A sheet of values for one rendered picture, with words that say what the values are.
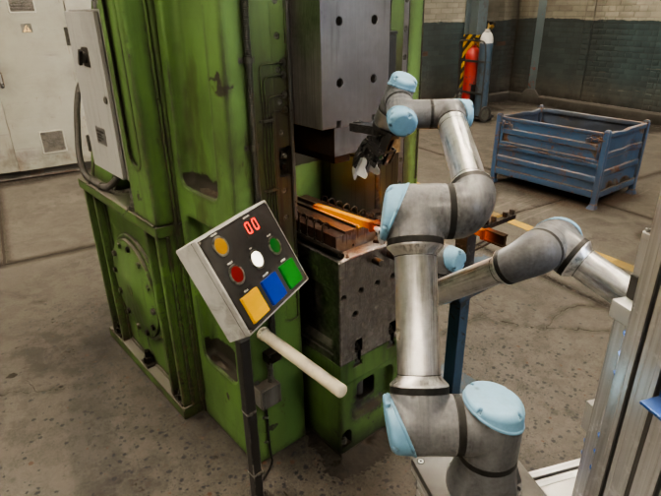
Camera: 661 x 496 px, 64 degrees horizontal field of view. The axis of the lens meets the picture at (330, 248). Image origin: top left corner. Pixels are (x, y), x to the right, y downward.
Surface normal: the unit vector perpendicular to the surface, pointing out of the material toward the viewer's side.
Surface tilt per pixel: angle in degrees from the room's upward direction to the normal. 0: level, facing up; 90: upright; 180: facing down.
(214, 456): 0
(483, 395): 7
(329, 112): 90
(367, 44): 90
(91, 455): 0
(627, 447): 90
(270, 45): 90
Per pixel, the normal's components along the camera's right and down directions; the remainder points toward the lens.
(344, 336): 0.65, 0.30
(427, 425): -0.03, -0.16
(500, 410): 0.11, -0.90
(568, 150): -0.80, 0.25
